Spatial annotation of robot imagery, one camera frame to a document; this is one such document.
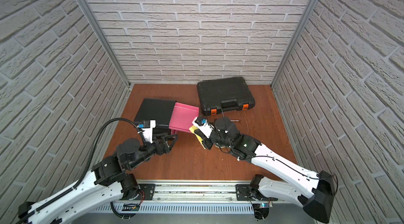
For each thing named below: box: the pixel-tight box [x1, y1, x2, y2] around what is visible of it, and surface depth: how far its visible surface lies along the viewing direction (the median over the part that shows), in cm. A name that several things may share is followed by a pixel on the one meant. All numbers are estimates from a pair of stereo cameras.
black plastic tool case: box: [196, 76, 256, 116], surface depth 107 cm
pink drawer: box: [168, 102, 199, 135], surface depth 92 cm
